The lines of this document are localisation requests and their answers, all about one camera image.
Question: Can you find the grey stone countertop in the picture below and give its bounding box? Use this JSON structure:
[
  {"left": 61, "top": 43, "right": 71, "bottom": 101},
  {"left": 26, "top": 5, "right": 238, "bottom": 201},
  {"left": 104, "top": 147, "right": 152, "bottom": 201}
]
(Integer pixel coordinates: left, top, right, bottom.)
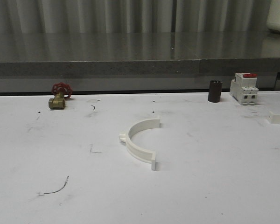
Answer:
[{"left": 0, "top": 31, "right": 280, "bottom": 78}]

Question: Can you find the white half clamp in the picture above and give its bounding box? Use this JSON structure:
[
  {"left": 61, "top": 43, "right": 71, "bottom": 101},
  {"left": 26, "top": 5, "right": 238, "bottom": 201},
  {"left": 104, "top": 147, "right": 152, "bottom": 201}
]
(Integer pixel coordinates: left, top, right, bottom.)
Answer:
[
  {"left": 268, "top": 112, "right": 280, "bottom": 125},
  {"left": 119, "top": 114, "right": 162, "bottom": 171}
]

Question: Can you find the white object on countertop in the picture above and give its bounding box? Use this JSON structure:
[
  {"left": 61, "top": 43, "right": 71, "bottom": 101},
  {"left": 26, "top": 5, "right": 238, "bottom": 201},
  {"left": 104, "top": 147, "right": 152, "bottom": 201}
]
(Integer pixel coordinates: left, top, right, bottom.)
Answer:
[{"left": 266, "top": 0, "right": 280, "bottom": 33}]

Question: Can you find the white circuit breaker red switch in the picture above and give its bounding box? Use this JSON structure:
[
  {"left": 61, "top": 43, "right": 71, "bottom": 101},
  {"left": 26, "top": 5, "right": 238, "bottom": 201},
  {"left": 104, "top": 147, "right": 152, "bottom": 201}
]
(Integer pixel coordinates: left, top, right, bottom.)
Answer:
[{"left": 230, "top": 73, "right": 259, "bottom": 105}]

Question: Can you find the brass valve red handle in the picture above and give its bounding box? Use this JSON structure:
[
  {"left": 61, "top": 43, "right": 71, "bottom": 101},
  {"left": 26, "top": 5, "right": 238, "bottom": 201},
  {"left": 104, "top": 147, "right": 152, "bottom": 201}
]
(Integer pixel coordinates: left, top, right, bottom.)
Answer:
[{"left": 48, "top": 82, "right": 73, "bottom": 110}]

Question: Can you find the black cylindrical capacitor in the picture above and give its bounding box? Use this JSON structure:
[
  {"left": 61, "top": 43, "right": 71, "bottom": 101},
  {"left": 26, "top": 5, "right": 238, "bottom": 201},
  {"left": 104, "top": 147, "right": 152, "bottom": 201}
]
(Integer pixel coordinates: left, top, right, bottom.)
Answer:
[{"left": 208, "top": 80, "right": 222, "bottom": 103}]

